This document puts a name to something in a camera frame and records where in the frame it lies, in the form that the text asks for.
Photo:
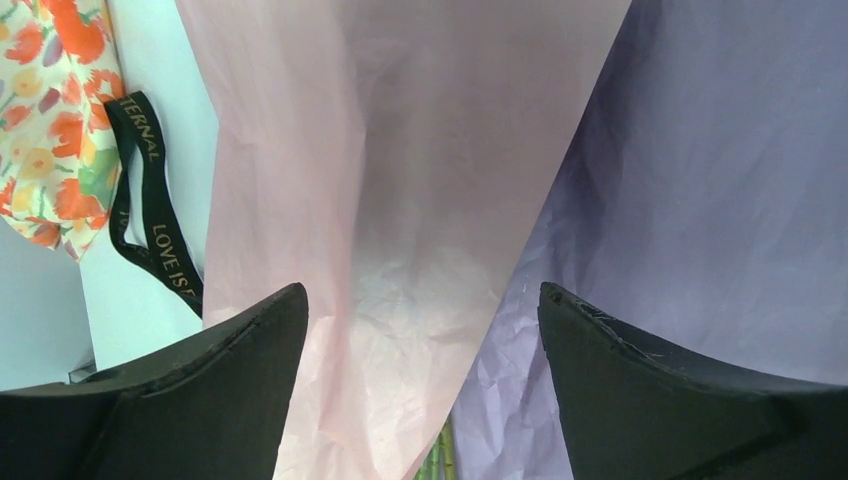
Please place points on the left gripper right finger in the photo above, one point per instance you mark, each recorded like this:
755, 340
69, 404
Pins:
633, 405

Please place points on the black printed ribbon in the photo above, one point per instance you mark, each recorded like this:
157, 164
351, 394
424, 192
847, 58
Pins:
165, 256

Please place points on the orange floral cloth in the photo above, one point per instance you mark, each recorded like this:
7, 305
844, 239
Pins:
59, 158

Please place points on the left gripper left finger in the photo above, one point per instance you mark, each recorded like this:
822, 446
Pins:
211, 406

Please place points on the pink flower bouquet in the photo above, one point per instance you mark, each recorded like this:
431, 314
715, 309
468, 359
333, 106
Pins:
422, 168

